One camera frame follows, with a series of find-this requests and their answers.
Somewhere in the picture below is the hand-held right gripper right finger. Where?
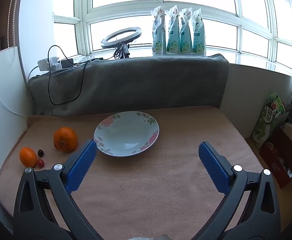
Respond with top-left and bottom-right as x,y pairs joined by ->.
193,141 -> 282,240

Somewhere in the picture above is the ring light with stand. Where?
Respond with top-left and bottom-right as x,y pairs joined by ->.
100,27 -> 143,60

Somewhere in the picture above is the beige blanket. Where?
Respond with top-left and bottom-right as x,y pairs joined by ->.
0,105 -> 270,240

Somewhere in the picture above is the red cardboard box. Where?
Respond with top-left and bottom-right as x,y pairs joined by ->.
259,122 -> 292,189

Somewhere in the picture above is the green printed pack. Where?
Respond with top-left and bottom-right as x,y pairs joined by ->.
251,92 -> 286,150

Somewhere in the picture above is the white power strip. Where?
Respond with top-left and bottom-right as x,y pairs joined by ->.
37,57 -> 61,72

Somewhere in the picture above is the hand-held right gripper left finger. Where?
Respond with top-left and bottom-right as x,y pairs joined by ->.
13,139 -> 104,240

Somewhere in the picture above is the large orange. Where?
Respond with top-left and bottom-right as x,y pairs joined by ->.
53,127 -> 78,153

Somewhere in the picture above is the white window frame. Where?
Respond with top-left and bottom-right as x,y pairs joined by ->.
53,0 -> 292,77

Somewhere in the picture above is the grey blanket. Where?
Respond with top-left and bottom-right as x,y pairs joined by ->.
28,54 -> 230,117

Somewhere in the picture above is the black power adapter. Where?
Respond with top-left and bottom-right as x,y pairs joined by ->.
60,59 -> 75,69

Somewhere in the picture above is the small orange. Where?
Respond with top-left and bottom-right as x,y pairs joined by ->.
19,147 -> 37,168

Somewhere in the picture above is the black cable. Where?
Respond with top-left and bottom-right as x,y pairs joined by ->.
47,45 -> 104,106

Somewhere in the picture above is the white cable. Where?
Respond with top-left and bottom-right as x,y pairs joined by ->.
0,69 -> 29,119

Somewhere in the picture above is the white bowl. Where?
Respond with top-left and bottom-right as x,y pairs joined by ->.
94,111 -> 160,157

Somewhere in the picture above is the beaded blind cord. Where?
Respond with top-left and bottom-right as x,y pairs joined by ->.
7,0 -> 21,61

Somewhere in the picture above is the floral refill pouch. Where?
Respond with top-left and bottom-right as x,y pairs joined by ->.
166,5 -> 180,55
179,8 -> 193,55
191,8 -> 206,56
151,6 -> 167,56

